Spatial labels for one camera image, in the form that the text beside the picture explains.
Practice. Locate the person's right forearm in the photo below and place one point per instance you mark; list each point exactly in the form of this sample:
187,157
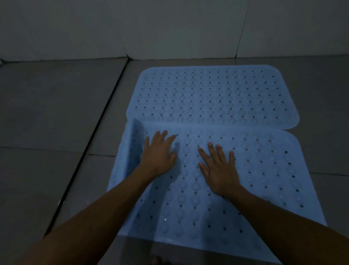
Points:
289,232

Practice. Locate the person's left forearm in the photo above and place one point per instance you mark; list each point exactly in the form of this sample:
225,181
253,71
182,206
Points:
81,226

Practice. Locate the blue bath mat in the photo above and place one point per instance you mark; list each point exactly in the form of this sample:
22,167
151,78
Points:
212,95
259,169

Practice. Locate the person's foot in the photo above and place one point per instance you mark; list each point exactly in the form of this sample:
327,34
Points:
159,261

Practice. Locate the person's left hand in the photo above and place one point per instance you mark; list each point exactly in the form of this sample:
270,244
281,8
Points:
158,158

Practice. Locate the person's right hand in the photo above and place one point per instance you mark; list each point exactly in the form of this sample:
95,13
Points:
222,174

